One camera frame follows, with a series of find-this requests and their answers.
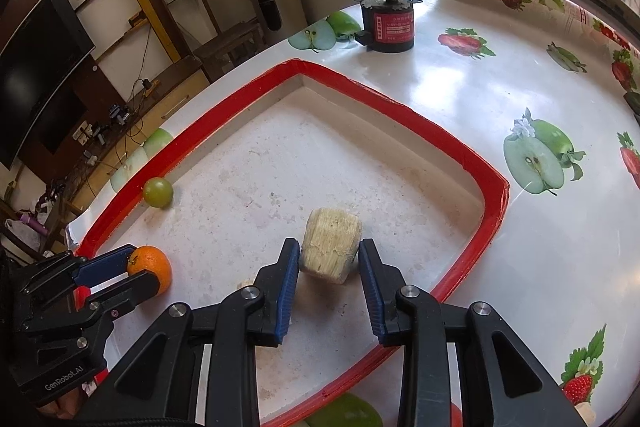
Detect black motor with cork wheel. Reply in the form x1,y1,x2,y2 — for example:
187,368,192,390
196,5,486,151
353,0,423,54

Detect beige fibrous cylinder block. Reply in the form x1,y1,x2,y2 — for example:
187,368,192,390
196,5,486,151
298,207,363,285

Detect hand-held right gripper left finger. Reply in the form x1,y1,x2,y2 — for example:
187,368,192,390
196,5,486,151
92,237,301,427

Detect wooden stool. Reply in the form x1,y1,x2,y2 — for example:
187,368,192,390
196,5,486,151
192,21,265,82

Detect red-rimmed white tray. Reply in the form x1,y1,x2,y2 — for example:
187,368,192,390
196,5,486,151
75,59,511,427

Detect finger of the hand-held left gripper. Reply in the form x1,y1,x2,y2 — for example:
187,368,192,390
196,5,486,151
70,244,138,288
82,271,162,314

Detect purple bottle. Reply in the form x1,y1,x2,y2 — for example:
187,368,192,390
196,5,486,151
20,213,51,233

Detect green plum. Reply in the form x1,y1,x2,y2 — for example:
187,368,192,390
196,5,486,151
143,177,174,209

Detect black flat television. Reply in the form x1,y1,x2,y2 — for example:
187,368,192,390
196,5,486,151
0,0,97,170

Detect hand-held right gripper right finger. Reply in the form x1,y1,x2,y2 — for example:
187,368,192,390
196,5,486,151
357,237,588,427

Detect orange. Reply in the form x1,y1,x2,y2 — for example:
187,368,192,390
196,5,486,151
126,245,173,297

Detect fruit print tablecloth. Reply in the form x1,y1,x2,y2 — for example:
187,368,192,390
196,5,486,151
65,0,640,427

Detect low wooden cabinet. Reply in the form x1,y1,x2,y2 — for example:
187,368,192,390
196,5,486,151
65,54,211,208

